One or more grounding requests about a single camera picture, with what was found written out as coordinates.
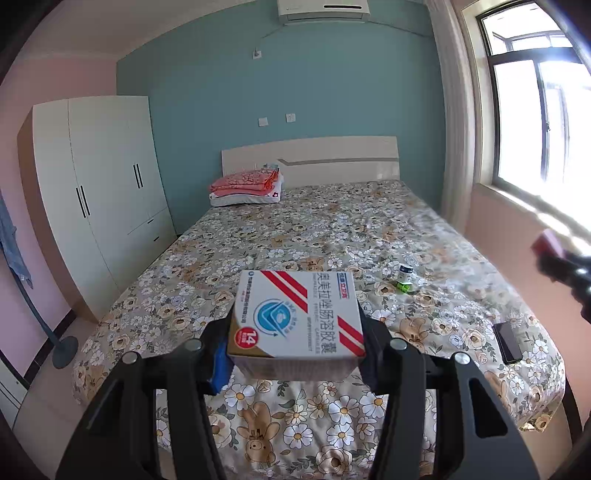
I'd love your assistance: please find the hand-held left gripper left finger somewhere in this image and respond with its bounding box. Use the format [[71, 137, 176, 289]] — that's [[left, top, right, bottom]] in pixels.
[[55, 318, 235, 480]]

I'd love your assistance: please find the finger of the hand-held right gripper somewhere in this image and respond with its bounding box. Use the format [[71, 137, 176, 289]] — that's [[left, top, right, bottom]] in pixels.
[[538, 250, 591, 320]]

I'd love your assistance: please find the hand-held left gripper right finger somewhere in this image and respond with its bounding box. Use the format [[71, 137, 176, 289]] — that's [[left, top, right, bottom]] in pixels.
[[359, 318, 519, 480]]

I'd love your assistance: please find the small red box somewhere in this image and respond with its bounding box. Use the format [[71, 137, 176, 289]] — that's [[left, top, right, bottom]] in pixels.
[[530, 229, 571, 260]]

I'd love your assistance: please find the white medicine box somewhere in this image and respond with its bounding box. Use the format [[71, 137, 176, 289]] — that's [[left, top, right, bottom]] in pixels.
[[226, 270, 368, 382]]

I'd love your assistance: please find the black smartphone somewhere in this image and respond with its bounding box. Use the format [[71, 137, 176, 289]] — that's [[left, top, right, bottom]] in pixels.
[[492, 322, 524, 366]]

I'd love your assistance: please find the bed with floral cover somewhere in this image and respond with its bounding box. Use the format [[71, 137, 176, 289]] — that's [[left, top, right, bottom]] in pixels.
[[71, 179, 567, 480]]

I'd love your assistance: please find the stand with round base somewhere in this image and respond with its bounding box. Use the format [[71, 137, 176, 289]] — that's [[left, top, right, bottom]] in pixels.
[[18, 277, 79, 369]]

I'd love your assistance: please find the window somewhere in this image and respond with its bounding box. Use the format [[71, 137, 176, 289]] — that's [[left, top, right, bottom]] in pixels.
[[475, 0, 591, 220]]

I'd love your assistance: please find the folded red cloth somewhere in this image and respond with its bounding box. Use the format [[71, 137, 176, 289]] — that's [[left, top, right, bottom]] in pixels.
[[207, 169, 281, 195]]

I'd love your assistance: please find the cream curtain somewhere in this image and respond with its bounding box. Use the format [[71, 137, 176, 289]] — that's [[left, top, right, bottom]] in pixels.
[[424, 0, 477, 243]]

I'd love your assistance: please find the cream bed headboard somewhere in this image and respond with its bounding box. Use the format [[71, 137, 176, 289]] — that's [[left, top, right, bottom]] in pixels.
[[221, 136, 400, 191]]

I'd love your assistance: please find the white wardrobe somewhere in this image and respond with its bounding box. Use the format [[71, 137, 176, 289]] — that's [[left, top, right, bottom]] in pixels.
[[17, 95, 178, 324]]

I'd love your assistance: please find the white low cabinet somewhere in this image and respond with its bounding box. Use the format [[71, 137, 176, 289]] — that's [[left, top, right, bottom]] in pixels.
[[0, 350, 29, 432]]

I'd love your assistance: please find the blue hanging cloth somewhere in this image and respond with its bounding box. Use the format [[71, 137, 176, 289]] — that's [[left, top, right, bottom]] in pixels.
[[0, 188, 36, 291]]

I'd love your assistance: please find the white air conditioner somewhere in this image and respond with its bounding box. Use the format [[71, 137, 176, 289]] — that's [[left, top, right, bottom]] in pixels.
[[276, 0, 372, 27]]

